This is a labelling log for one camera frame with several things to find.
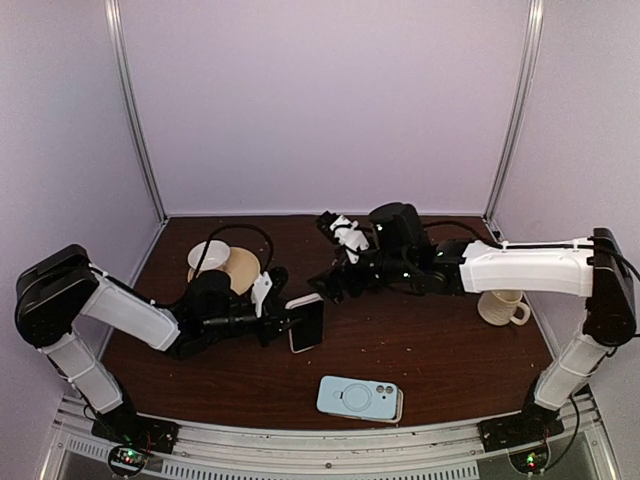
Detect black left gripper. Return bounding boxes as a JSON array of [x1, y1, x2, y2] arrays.
[[203, 299, 308, 349]]

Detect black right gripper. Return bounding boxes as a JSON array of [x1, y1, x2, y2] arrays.
[[308, 236, 414, 306]]

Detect black-screen phone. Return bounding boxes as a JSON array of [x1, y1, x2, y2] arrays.
[[288, 299, 326, 355]]

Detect pink phone case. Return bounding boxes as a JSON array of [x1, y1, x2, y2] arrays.
[[284, 293, 324, 356]]

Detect light blue phone case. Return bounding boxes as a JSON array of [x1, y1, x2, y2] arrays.
[[316, 375, 404, 423]]

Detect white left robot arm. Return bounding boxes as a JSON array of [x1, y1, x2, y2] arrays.
[[14, 244, 303, 444]]

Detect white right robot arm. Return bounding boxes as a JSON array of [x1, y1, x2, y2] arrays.
[[308, 202, 639, 442]]

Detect cream case under stack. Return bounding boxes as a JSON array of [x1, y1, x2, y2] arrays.
[[317, 389, 404, 424]]

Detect beige ceramic plate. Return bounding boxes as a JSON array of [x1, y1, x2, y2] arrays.
[[213, 246, 261, 295]]

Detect white small bowl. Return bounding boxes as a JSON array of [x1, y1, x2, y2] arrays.
[[187, 240, 231, 271]]

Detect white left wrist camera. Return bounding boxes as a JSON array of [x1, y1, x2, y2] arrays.
[[250, 272, 273, 318]]

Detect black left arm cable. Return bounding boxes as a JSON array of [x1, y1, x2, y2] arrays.
[[192, 223, 276, 286]]

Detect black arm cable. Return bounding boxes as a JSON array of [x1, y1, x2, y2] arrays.
[[192, 223, 276, 286], [424, 219, 640, 281]]

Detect aluminium front rail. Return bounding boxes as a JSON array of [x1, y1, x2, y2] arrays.
[[49, 382, 609, 480]]

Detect right aluminium frame post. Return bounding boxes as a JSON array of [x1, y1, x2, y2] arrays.
[[484, 0, 545, 220]]

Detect aluminium frame post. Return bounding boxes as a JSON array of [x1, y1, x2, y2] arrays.
[[484, 0, 545, 220], [104, 0, 168, 224]]

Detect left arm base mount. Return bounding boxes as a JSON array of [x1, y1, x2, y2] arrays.
[[91, 412, 179, 479]]

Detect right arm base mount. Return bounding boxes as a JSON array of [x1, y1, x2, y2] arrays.
[[478, 400, 564, 476]]

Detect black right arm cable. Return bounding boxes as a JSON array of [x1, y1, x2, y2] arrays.
[[424, 219, 640, 281]]

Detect left aluminium frame post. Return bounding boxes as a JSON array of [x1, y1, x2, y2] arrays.
[[104, 0, 168, 224]]

